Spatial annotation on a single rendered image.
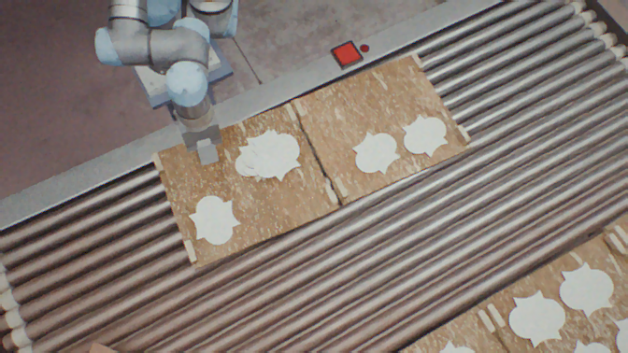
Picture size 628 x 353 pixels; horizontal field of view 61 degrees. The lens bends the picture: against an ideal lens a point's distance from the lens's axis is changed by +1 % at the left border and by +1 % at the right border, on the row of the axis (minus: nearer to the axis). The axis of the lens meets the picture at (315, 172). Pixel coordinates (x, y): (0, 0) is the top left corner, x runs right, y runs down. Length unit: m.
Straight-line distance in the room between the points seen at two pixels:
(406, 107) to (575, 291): 0.66
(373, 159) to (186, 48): 0.63
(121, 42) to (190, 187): 0.48
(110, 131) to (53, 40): 0.61
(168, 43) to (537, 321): 1.08
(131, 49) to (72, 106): 1.69
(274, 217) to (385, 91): 0.51
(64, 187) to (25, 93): 1.40
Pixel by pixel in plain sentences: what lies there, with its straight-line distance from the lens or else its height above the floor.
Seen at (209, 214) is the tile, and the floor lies 0.94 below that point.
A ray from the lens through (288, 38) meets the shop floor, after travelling 2.84.
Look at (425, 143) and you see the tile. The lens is 1.53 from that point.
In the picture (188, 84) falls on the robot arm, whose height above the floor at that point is 1.41.
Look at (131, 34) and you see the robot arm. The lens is 1.15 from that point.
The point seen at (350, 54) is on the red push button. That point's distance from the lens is 1.66.
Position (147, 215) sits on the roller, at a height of 0.92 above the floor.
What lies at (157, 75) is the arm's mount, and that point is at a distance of 1.68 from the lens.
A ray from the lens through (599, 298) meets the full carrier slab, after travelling 1.56.
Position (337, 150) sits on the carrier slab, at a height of 0.94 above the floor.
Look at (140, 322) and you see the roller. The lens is 1.42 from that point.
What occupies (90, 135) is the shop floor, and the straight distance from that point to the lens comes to 2.71.
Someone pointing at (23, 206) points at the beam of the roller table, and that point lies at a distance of 1.60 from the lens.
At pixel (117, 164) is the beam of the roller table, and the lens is 1.56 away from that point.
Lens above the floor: 2.28
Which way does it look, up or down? 68 degrees down
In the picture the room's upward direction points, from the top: 7 degrees clockwise
